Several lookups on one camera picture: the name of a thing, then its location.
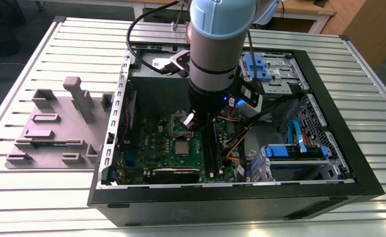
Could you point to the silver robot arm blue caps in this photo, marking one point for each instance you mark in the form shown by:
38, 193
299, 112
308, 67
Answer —
212, 54

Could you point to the black RAM slot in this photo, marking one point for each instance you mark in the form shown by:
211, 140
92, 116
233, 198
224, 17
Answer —
207, 155
216, 153
212, 155

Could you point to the short blue expansion slot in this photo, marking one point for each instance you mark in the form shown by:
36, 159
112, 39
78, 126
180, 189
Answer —
131, 159

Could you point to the silver CPU chip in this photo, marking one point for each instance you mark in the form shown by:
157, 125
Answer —
181, 148

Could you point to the grey plastic parts rack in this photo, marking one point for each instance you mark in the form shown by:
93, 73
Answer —
64, 138

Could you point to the blue plastic drive bracket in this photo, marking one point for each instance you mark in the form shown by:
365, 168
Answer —
259, 70

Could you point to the green motherboard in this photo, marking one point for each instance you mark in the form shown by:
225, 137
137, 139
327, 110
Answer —
152, 158

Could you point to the black PC case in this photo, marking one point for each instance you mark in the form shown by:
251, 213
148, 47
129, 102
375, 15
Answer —
212, 205

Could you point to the grey power supply unit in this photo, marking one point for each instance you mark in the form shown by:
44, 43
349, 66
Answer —
156, 96

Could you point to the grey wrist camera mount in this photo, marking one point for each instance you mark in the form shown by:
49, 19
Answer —
179, 59

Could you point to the wooden desk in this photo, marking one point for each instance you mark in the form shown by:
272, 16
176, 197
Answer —
311, 10

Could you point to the hard disk in blue carrier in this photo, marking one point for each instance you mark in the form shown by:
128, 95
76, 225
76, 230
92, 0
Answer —
277, 151

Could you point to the white desk frame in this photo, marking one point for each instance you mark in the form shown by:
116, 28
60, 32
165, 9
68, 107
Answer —
40, 4

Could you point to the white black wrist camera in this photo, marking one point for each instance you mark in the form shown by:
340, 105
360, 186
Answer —
249, 101

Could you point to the grey metal disk bay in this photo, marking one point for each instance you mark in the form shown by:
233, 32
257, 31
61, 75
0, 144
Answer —
297, 161
277, 87

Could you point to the wooden cabinet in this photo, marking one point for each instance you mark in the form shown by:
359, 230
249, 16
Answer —
376, 29

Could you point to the black graphics card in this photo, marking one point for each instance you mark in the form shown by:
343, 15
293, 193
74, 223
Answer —
172, 175

